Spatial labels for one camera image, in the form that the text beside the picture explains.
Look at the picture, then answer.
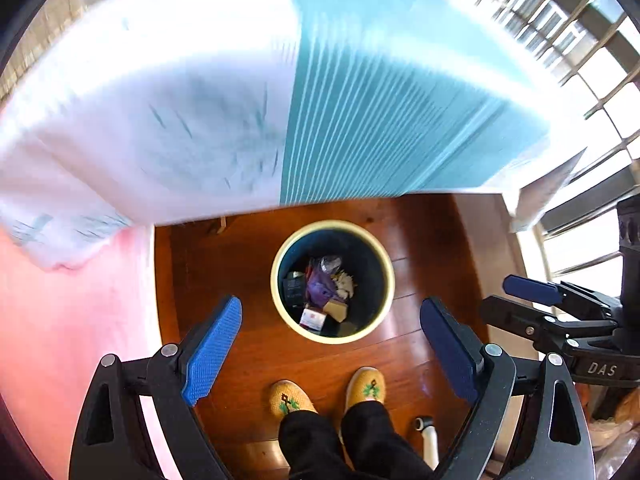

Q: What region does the round cream rimmed trash bin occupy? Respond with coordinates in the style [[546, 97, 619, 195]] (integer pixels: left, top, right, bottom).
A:
[[270, 220, 395, 344]]

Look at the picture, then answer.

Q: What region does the left yellow embroidered slipper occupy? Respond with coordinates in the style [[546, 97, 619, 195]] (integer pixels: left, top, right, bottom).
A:
[[269, 379, 317, 420]]

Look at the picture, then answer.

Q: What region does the yellow embroidered slipper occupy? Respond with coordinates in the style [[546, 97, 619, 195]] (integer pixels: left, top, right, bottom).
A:
[[269, 379, 317, 420], [345, 366, 386, 411]]

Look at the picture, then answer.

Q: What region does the white pipe on floor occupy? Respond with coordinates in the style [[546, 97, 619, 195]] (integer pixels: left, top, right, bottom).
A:
[[414, 416, 439, 470]]

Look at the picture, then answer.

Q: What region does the right yellow embroidered slipper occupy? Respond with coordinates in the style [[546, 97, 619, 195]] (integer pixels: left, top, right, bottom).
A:
[[345, 366, 386, 411]]

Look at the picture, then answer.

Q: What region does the white red small box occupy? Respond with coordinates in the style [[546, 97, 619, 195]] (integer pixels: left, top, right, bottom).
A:
[[299, 308, 326, 333]]

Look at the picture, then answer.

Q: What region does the right black trouser leg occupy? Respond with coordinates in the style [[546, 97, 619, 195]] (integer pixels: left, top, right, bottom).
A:
[[341, 401, 433, 479]]

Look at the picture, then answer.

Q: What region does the black trouser leg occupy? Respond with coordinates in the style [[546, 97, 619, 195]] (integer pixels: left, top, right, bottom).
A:
[[341, 401, 433, 479], [278, 411, 352, 480]]

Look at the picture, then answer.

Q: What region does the left black trouser leg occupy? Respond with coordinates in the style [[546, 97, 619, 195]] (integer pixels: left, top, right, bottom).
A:
[[278, 411, 352, 480]]

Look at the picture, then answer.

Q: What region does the purple wrapper in bin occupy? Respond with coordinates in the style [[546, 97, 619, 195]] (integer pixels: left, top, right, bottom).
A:
[[305, 264, 341, 309]]

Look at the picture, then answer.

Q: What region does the teal white patterned tablecloth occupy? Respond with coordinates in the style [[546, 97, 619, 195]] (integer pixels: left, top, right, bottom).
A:
[[1, 0, 587, 268]]

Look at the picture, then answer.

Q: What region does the window security grille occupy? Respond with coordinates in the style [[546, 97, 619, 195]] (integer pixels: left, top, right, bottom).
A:
[[468, 0, 639, 296]]

